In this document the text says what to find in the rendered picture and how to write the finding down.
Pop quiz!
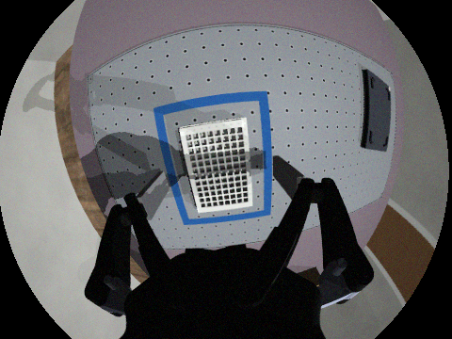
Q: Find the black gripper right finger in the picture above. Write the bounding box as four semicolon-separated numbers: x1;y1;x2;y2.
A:
229;155;374;310

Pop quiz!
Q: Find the blue taped rectangular outline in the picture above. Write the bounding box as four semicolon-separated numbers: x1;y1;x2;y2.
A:
153;91;272;225

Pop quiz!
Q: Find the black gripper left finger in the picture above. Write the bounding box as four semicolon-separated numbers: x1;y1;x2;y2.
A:
84;171;195;317

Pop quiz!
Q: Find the white well plate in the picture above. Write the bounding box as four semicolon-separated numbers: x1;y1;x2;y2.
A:
179;118;252;213

